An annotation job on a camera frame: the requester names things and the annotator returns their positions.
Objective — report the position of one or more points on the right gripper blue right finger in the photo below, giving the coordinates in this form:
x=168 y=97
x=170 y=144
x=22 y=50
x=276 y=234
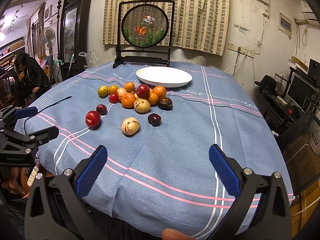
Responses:
x=227 y=170

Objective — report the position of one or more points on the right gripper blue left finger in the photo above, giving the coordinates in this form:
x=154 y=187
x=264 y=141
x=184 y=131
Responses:
x=87 y=171

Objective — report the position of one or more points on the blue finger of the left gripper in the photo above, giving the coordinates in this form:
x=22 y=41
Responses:
x=45 y=135
x=27 y=112

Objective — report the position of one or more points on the large red plum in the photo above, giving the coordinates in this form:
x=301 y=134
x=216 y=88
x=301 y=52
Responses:
x=92 y=119

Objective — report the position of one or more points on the striped beige melon fruit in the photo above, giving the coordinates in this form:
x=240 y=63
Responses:
x=130 y=126

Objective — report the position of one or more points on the small dark red plum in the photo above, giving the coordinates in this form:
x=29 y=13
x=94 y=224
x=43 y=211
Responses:
x=101 y=109

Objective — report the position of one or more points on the yellow green tomato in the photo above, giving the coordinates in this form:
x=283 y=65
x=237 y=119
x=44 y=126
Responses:
x=103 y=91

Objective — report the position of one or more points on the small red cherry tomato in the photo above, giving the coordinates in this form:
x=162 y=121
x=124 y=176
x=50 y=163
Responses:
x=113 y=98

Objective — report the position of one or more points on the large orange mandarin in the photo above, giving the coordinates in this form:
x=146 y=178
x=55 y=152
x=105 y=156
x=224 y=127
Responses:
x=128 y=100

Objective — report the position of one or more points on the dark red cherry fruit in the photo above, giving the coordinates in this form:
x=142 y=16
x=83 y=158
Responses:
x=154 y=119

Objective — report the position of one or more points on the beige round fruit with hole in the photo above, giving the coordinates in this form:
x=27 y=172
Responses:
x=141 y=106

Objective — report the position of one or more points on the pale cream round fruit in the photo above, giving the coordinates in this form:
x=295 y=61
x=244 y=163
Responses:
x=121 y=92

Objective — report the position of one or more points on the orange kumquat back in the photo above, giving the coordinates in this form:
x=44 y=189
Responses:
x=129 y=86

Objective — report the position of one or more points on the small orange tangerine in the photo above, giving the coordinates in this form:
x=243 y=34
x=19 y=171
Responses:
x=153 y=98

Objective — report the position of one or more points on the dark brown mangosteen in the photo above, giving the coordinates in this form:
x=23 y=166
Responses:
x=165 y=104

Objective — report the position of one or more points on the operator right hand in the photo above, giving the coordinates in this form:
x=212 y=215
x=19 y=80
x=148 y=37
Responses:
x=171 y=234

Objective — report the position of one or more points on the seated person in black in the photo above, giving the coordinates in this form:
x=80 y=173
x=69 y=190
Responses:
x=31 y=81

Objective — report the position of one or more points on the standing electric fan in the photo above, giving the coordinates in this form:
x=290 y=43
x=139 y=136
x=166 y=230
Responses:
x=47 y=39

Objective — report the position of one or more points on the blue striped tablecloth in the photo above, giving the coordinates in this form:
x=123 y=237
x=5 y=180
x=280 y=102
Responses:
x=160 y=177

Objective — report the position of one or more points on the orange persimmon fruit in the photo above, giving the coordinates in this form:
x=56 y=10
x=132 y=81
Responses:
x=112 y=89

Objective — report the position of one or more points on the clear plastic bag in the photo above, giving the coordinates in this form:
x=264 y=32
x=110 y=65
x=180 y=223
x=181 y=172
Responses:
x=90 y=58

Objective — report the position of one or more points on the black hat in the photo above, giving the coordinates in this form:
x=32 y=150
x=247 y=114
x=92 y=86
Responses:
x=268 y=84

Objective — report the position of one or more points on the dark wooden framed painting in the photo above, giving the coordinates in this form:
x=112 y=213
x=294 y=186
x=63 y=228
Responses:
x=73 y=36

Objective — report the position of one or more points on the computer monitor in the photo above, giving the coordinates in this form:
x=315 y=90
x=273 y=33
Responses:
x=299 y=89

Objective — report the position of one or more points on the white oval plate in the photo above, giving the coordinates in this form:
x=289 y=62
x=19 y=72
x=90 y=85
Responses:
x=167 y=77

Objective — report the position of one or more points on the black speaker box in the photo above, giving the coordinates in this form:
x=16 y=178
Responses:
x=314 y=70

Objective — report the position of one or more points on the goldfish round screen ornament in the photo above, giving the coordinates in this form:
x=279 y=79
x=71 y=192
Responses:
x=144 y=32

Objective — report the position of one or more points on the beige checkered curtain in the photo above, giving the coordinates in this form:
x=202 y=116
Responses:
x=194 y=24

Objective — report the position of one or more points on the wall power strip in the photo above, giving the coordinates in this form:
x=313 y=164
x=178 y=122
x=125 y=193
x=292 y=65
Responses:
x=242 y=50

